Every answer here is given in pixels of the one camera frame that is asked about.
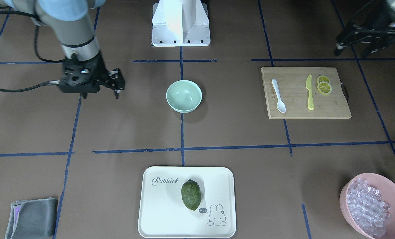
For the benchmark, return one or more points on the green avocado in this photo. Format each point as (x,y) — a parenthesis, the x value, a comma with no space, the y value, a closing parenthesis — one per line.
(191,195)

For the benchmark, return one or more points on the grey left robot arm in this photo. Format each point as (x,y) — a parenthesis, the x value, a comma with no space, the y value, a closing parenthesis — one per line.
(361,10)

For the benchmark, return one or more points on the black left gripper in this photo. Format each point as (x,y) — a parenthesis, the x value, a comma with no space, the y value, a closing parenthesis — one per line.
(372,32)

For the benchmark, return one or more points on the white rabbit tray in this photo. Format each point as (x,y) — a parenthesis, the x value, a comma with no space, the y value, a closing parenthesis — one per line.
(162,213)

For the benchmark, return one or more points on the yellow plastic knife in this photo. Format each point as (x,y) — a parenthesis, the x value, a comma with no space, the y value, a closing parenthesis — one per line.
(308,85)

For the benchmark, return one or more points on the bamboo cutting board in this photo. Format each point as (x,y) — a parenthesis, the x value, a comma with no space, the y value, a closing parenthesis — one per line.
(291,83)

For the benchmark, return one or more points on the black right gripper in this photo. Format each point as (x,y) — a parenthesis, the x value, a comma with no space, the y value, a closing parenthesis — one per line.
(101,68)

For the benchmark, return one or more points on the white plastic spoon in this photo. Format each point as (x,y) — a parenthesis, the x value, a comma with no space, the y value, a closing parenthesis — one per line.
(280,104)

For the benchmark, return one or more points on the grey folded cloth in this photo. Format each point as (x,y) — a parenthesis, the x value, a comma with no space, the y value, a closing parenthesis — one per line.
(32,219)

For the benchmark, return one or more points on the clear ice cubes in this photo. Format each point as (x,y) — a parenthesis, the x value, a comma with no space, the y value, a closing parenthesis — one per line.
(368,208)

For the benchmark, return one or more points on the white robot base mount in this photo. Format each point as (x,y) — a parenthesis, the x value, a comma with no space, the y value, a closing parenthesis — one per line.
(180,23)

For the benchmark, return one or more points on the light green bowl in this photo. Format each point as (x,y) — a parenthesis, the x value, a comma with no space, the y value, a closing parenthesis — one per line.
(184,96)

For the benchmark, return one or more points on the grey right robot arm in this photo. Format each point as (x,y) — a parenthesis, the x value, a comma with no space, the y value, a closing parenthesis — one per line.
(70,21)

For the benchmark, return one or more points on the pink bowl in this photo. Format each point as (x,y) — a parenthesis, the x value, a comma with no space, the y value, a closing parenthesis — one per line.
(387,190)

